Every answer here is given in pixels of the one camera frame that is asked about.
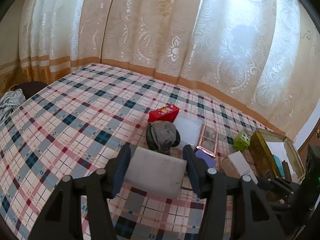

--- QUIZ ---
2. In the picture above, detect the white cardboard box red seal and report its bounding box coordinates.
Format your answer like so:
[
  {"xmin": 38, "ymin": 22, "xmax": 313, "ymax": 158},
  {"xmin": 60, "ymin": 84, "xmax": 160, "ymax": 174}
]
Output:
[{"xmin": 220, "ymin": 151, "xmax": 258, "ymax": 184}]

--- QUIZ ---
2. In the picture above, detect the green soccer dice cube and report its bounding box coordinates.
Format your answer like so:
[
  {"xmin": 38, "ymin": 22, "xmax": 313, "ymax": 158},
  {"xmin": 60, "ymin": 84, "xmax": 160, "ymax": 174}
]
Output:
[{"xmin": 233, "ymin": 131, "xmax": 251, "ymax": 152}]

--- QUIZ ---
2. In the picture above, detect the purple block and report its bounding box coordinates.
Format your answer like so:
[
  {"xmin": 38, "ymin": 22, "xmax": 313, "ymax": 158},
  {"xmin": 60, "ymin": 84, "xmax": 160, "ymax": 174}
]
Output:
[{"xmin": 195, "ymin": 149, "xmax": 216, "ymax": 168}]

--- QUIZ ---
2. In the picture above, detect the clear plastic toothpick box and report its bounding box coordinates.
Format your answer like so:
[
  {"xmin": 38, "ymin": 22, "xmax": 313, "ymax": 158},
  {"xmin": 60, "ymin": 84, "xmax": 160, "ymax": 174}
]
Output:
[{"xmin": 173, "ymin": 112, "xmax": 203, "ymax": 150}]

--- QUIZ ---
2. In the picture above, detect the grey black sock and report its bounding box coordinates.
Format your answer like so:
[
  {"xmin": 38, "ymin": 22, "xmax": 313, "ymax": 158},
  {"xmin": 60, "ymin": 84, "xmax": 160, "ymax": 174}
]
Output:
[{"xmin": 146, "ymin": 121, "xmax": 181, "ymax": 155}]

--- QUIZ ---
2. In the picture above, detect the red printed box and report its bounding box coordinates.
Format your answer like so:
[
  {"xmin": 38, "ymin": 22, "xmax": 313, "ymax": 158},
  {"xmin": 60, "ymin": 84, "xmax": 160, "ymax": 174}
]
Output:
[{"xmin": 148, "ymin": 105, "xmax": 180, "ymax": 123}]

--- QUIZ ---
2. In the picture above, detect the teal block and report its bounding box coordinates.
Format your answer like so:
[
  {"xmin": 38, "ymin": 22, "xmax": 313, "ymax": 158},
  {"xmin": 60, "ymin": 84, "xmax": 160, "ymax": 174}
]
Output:
[{"xmin": 273, "ymin": 155, "xmax": 285, "ymax": 178}]

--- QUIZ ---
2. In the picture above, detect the gold tin storage box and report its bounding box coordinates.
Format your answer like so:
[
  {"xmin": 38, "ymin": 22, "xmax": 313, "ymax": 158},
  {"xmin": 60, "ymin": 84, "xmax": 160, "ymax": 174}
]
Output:
[{"xmin": 248, "ymin": 128, "xmax": 305, "ymax": 183}]

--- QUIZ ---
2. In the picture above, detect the wooden door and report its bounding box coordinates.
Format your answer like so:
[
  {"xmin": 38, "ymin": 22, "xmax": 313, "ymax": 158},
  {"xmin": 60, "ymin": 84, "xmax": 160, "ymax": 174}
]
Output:
[{"xmin": 298, "ymin": 119, "xmax": 320, "ymax": 168}]

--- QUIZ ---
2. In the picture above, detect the plaid tablecloth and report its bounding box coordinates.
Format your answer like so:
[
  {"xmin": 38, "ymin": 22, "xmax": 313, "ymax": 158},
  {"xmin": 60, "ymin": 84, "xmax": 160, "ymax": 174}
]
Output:
[{"xmin": 1, "ymin": 64, "xmax": 268, "ymax": 239}]

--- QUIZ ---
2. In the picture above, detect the grey knitted cloth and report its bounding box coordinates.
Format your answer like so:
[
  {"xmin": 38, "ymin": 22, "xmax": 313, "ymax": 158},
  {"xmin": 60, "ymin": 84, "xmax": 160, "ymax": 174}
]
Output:
[{"xmin": 0, "ymin": 89, "xmax": 26, "ymax": 122}]

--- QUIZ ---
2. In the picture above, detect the dark brown chair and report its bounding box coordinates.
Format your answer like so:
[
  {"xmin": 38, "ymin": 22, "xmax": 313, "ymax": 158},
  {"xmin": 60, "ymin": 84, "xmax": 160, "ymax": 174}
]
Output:
[{"xmin": 9, "ymin": 81, "xmax": 47, "ymax": 100}]

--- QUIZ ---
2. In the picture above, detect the cream lace curtain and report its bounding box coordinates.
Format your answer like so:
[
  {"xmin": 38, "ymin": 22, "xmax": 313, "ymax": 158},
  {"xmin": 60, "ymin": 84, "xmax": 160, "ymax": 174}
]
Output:
[{"xmin": 0, "ymin": 0, "xmax": 320, "ymax": 140}]

